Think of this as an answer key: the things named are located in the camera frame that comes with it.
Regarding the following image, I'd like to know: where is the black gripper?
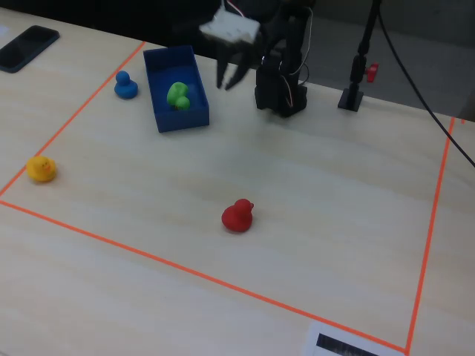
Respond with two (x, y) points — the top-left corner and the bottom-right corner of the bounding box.
(216, 32), (266, 91)

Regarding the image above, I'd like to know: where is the green rubber duck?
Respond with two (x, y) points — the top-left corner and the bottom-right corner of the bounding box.
(166, 81), (192, 111)

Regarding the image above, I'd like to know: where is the blue plastic box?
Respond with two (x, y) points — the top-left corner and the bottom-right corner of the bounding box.
(142, 44), (211, 134)

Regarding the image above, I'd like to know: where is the blue rubber duck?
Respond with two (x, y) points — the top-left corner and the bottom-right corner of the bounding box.
(114, 70), (140, 100)

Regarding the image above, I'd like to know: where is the red rubber duck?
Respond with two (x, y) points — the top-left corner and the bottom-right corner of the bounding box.
(221, 198), (256, 234)

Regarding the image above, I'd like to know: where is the yellow rubber duck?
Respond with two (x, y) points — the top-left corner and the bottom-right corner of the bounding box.
(25, 155), (58, 183)

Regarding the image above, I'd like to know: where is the orange tape line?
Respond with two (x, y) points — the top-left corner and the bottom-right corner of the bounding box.
(0, 40), (147, 197)
(404, 116), (456, 354)
(0, 199), (408, 353)

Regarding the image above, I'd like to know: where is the black smartphone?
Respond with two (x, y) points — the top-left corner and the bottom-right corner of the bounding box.
(0, 24), (61, 74)

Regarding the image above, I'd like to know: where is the white printed paper label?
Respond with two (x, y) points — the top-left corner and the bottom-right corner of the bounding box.
(302, 321), (405, 356)

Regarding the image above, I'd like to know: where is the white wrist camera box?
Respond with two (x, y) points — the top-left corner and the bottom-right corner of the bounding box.
(199, 7), (261, 47)

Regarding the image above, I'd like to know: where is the black camera stand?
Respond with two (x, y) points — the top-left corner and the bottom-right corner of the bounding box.
(337, 0), (383, 112)

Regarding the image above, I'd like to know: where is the black stand cable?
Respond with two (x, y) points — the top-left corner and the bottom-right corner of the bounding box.
(376, 7), (475, 168)

